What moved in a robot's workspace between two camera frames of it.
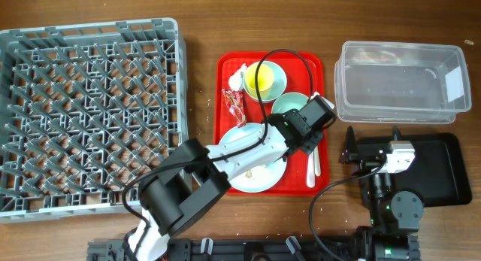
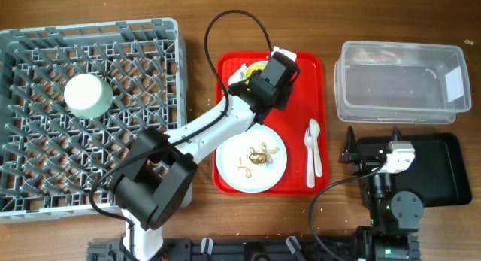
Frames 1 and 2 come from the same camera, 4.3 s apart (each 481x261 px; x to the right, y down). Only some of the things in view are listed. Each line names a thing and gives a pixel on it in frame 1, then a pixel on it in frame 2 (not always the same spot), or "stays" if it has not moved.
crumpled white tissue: [236, 80] stays
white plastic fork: [310, 171] stays
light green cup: [289, 101] to [87, 95]
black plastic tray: [439, 174] stays
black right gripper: [350, 153] stays
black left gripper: [315, 141] to [283, 100]
